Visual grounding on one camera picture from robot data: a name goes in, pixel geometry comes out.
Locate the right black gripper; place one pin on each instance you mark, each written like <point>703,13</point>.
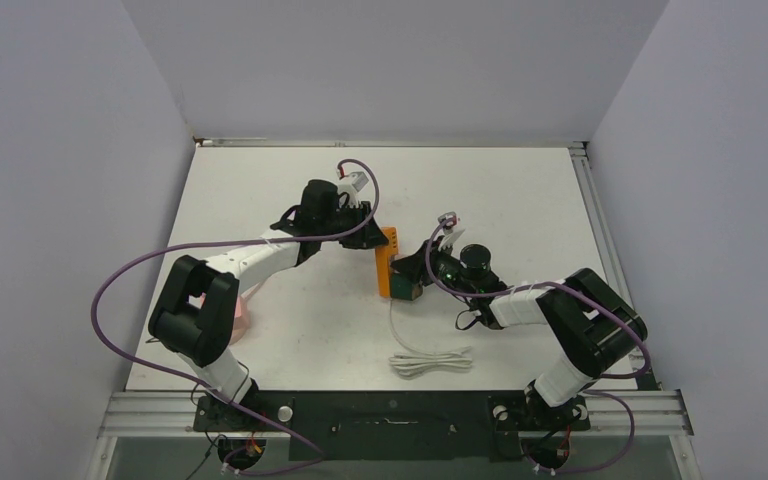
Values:
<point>421,266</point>

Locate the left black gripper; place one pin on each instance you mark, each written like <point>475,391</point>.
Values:
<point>365,239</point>

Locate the orange power strip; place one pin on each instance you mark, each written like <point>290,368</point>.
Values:
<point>384,255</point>

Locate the pink round socket base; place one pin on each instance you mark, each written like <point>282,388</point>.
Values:
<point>242,318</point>

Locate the green cube socket adapter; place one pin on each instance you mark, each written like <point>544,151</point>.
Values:
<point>403,288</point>

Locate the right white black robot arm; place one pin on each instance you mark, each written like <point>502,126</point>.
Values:
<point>593,325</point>

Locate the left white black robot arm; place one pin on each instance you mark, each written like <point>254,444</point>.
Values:
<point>195,313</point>

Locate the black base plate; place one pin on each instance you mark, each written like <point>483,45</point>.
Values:
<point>499,425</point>

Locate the aluminium frame rail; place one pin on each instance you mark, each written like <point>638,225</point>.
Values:
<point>608,253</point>

